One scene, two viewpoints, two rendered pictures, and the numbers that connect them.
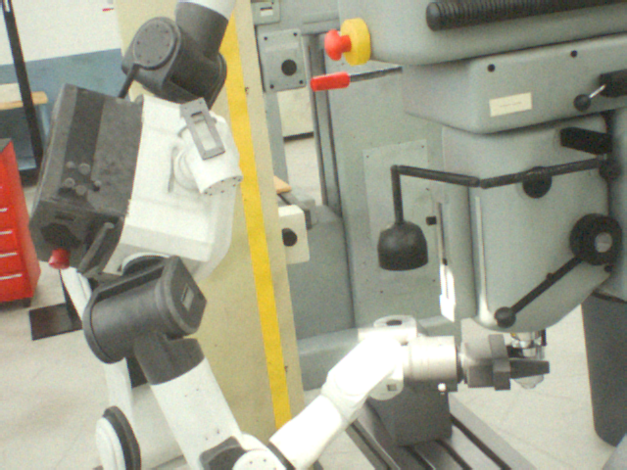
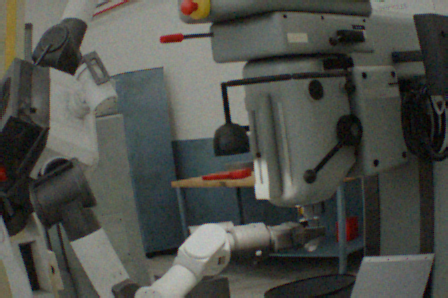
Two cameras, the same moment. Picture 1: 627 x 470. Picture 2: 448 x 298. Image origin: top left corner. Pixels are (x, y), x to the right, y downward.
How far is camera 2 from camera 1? 0.79 m
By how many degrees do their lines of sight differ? 25
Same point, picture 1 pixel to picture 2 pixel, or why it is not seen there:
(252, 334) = not seen: outside the picture
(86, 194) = (29, 114)
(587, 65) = (329, 25)
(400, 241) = (233, 132)
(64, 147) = (17, 89)
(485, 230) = (287, 125)
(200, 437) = (110, 275)
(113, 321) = (49, 194)
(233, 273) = not seen: hidden behind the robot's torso
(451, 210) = (262, 114)
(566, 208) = (332, 110)
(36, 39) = not seen: outside the picture
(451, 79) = (258, 26)
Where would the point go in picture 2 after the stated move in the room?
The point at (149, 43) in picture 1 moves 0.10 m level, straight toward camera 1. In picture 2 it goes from (51, 38) to (62, 31)
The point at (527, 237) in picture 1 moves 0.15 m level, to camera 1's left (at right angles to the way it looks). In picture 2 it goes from (314, 126) to (248, 136)
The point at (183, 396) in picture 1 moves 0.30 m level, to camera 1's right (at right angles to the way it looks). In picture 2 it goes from (96, 246) to (234, 228)
